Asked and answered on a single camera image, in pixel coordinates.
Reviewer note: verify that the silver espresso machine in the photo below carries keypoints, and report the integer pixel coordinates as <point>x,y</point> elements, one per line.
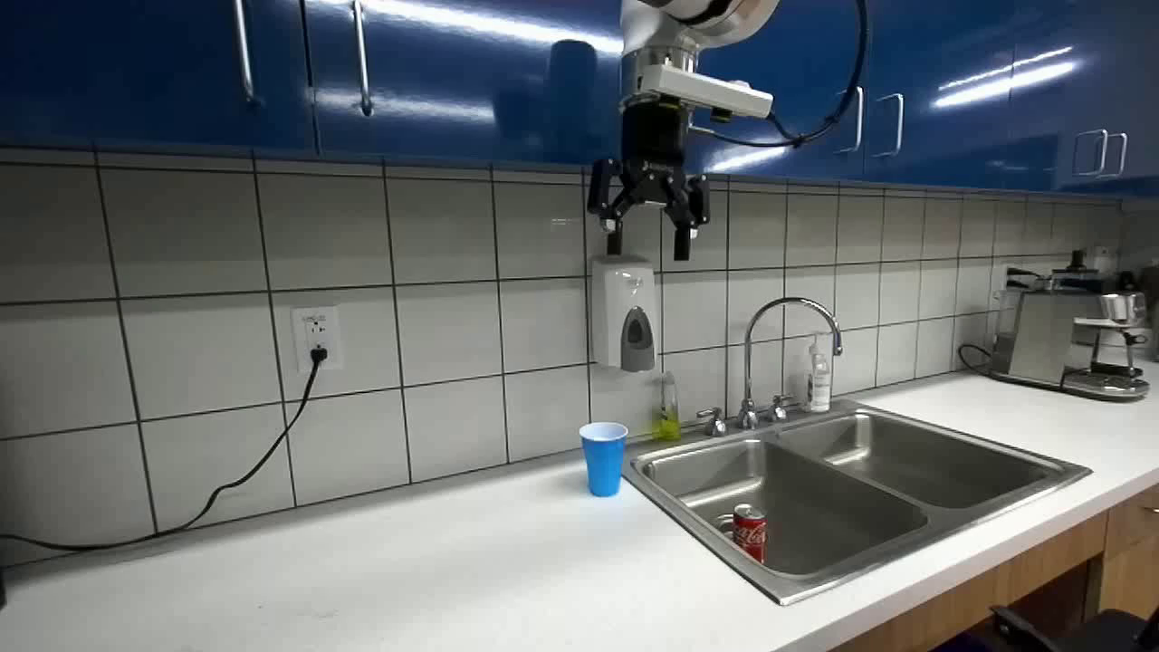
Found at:
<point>1063,330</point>

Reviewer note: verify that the chrome faucet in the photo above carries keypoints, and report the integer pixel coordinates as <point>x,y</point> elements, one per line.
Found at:
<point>753,364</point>

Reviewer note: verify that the white wall soap dispenser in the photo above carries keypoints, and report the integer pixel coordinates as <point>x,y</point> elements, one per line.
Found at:
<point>626,317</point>

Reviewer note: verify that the black chair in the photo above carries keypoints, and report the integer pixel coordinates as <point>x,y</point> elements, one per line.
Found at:
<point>1088,637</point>

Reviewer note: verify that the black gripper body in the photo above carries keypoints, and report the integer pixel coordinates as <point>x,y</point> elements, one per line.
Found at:
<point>654,137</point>

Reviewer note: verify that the white wall outlet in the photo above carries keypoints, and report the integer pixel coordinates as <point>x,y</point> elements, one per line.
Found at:
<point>322,334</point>

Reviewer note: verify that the small white bottle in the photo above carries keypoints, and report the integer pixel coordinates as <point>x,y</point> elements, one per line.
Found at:
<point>821,386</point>

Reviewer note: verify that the wooden base cabinet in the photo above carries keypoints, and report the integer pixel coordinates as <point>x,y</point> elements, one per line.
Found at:
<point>1129,562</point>

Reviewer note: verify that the blue wall cabinet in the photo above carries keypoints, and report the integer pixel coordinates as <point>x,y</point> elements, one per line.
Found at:
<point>485,85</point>

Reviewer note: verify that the stainless steel double sink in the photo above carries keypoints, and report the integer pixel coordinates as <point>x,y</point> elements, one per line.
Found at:
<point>846,508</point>

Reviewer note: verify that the blue plastic cup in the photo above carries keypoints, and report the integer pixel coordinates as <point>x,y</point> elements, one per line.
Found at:
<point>602,459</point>

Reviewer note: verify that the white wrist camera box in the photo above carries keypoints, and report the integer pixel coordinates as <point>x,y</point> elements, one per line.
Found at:
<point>712,92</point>

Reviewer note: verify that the green dish scrubber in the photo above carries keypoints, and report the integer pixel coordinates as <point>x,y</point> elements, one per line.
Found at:
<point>663,427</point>

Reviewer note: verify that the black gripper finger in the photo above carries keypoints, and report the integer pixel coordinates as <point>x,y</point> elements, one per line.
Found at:
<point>611,194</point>
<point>689,203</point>

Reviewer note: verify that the red soda can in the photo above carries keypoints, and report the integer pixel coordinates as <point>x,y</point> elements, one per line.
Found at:
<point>753,529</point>

